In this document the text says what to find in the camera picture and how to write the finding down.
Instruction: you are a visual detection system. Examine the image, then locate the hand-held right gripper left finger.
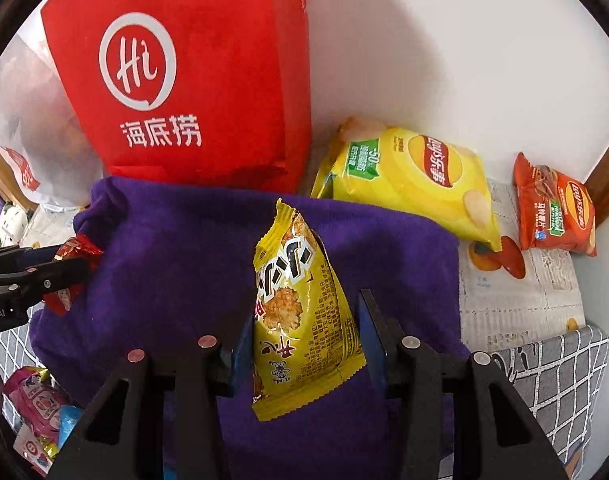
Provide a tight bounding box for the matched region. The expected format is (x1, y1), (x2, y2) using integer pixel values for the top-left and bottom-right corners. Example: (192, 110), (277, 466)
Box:
(47, 317), (255, 480)

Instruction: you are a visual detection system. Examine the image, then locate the white plastic bag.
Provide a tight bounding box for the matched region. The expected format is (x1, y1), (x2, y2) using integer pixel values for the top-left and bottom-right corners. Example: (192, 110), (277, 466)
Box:
(0, 30), (108, 208)

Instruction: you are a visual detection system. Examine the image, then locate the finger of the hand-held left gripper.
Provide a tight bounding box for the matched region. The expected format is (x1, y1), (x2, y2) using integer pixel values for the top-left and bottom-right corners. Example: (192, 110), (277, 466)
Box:
(0, 245), (92, 281)
(0, 262), (95, 313)

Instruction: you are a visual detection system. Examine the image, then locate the red shiny snack packet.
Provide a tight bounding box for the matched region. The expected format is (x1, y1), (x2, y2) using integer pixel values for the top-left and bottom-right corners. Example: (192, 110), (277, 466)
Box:
(43, 236), (105, 317)

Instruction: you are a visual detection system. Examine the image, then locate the white red snack packet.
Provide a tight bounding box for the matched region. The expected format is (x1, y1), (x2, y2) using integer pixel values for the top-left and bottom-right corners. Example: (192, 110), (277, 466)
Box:
(13, 425), (60, 477)

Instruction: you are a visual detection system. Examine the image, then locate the large pink snack packet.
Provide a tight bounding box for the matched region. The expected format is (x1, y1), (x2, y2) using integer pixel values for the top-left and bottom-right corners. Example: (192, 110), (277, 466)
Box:
(3, 366), (72, 443)

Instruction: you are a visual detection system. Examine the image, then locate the yellow snack packet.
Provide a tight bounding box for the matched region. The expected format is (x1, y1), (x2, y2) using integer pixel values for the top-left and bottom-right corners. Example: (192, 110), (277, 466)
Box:
(252, 197), (368, 422)

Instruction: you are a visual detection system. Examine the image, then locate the red paper bag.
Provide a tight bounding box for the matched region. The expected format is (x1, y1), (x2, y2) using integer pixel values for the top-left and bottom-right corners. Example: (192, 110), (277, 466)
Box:
(40, 0), (313, 195)

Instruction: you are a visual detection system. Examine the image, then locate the grey checked blanket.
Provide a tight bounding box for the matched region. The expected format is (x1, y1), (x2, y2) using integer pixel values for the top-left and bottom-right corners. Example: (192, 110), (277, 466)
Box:
(0, 305), (609, 480)

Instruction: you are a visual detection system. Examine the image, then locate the blue snack packet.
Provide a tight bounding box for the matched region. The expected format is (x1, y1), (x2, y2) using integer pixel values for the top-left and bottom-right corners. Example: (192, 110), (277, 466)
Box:
(58, 405), (85, 448)

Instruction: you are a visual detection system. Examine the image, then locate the yellow chips bag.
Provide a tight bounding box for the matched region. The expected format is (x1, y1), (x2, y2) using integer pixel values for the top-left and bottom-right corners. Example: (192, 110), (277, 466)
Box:
(311, 116), (503, 253)

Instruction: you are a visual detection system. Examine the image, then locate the printed white sheet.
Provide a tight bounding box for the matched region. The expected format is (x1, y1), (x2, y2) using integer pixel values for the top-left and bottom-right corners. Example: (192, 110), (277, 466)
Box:
(457, 177), (585, 348)

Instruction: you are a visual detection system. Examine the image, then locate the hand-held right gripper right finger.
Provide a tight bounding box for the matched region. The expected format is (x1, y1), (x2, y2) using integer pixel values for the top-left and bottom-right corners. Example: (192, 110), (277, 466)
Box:
(357, 287), (570, 480)

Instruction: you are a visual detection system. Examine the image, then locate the orange chips bag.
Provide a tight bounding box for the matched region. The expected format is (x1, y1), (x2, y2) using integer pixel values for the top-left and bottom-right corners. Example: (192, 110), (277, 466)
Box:
(513, 151), (598, 258)

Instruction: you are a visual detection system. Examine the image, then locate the purple cloth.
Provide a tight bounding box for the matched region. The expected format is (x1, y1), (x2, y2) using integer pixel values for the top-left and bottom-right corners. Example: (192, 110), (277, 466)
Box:
(29, 176), (473, 480)

